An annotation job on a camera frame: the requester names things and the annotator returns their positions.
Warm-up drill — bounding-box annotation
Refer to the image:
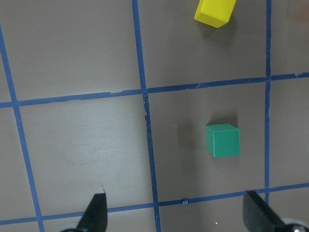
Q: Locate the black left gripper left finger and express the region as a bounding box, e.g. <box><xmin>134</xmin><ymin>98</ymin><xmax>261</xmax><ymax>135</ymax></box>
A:
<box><xmin>76</xmin><ymin>193</ymin><xmax>108</xmax><ymax>232</ymax></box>

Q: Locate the yellow wooden block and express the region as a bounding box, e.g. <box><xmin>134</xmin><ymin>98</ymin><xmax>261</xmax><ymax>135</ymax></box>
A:
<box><xmin>194</xmin><ymin>0</ymin><xmax>236</xmax><ymax>28</ymax></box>

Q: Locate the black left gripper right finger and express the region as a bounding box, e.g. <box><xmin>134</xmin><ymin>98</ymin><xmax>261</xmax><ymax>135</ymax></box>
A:
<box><xmin>243</xmin><ymin>191</ymin><xmax>286</xmax><ymax>232</ymax></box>

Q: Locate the green wooden block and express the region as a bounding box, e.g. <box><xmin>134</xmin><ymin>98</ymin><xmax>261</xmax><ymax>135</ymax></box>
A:
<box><xmin>205</xmin><ymin>124</ymin><xmax>240</xmax><ymax>158</ymax></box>

